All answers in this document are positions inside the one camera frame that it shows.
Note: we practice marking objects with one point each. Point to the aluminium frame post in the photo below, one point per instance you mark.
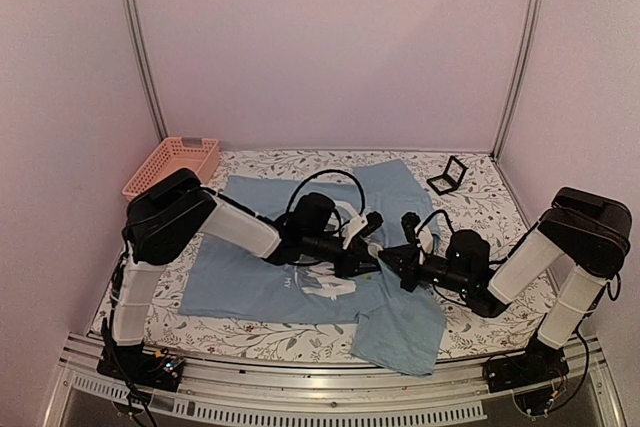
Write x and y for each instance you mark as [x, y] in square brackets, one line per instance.
[527, 38]
[135, 28]

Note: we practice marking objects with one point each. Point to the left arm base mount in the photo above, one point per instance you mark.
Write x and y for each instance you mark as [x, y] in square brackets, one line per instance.
[133, 365]

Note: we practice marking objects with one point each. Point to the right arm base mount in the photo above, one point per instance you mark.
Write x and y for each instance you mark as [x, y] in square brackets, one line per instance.
[537, 364]

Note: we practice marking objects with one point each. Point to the left aluminium frame post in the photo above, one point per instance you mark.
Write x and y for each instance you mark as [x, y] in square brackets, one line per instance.
[135, 28]

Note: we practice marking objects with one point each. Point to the gold brooch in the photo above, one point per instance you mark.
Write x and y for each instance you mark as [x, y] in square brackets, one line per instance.
[374, 249]

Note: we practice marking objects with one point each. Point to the right aluminium frame post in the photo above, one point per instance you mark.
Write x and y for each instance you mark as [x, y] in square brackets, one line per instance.
[527, 38]

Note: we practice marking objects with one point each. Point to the black open brooch box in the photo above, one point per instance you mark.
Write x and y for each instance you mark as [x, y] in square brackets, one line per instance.
[450, 179]

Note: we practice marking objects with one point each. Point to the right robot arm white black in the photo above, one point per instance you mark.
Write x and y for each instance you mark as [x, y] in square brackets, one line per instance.
[591, 230]

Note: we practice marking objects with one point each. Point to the floral patterned tablecloth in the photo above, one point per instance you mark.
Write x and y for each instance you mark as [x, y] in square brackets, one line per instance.
[483, 204]

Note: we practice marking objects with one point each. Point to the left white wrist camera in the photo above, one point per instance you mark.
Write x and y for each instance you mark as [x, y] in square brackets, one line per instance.
[360, 225]

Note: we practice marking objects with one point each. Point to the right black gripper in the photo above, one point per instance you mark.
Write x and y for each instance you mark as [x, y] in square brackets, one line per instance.
[406, 267]

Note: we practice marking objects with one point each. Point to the pink plastic basket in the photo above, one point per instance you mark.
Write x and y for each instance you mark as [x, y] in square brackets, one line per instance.
[200, 155]

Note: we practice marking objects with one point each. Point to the aluminium front rail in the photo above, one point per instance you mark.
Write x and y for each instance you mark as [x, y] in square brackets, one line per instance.
[225, 391]

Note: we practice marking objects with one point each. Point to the light blue printed t-shirt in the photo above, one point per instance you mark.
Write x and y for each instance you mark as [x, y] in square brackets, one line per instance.
[397, 330]

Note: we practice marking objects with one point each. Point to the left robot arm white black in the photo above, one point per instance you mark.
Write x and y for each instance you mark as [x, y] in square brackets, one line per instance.
[162, 221]

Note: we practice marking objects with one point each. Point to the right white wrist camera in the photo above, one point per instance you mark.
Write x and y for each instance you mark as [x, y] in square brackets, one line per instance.
[417, 233]

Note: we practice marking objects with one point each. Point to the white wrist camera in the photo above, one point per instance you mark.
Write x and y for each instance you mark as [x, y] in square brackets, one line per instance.
[360, 225]
[417, 233]

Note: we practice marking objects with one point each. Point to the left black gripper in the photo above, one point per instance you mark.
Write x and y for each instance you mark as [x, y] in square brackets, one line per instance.
[353, 260]

